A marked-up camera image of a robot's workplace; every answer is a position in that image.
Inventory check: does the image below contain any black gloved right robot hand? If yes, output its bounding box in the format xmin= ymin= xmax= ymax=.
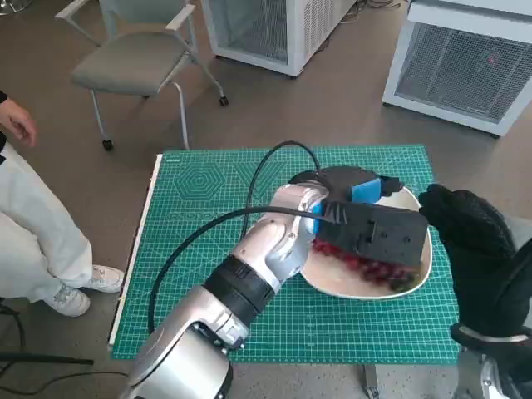
xmin=417 ymin=183 xmax=531 ymax=337

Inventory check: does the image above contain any person's hand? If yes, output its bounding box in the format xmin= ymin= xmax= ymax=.
xmin=0 ymin=99 xmax=38 ymax=146

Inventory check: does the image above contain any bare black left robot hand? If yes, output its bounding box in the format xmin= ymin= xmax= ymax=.
xmin=288 ymin=165 xmax=406 ymax=207

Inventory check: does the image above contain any red toy grape bunch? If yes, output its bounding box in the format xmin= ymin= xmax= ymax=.
xmin=311 ymin=239 xmax=423 ymax=292

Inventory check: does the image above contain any white plate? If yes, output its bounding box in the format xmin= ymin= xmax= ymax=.
xmin=298 ymin=165 xmax=434 ymax=300

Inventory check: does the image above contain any standing person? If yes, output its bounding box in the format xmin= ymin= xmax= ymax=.
xmin=0 ymin=89 xmax=126 ymax=319

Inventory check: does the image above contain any white mesh cabinet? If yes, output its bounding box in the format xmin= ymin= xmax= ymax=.
xmin=382 ymin=0 xmax=532 ymax=138
xmin=201 ymin=0 xmax=357 ymax=78

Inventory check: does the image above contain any metal table leg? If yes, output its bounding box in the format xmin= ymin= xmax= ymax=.
xmin=359 ymin=364 xmax=380 ymax=399

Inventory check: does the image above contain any green cutting mat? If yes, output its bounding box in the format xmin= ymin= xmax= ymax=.
xmin=111 ymin=144 xmax=461 ymax=367

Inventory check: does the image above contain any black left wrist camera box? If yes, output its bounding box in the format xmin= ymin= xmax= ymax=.
xmin=313 ymin=201 xmax=429 ymax=267

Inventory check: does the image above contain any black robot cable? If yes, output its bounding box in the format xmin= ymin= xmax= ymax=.
xmin=147 ymin=205 xmax=346 ymax=337
xmin=242 ymin=140 xmax=333 ymax=242

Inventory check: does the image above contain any grey chair with white frame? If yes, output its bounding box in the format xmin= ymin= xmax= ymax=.
xmin=53 ymin=0 xmax=230 ymax=151

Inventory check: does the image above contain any black floor cable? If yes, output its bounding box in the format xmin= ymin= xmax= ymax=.
xmin=0 ymin=367 xmax=132 ymax=396

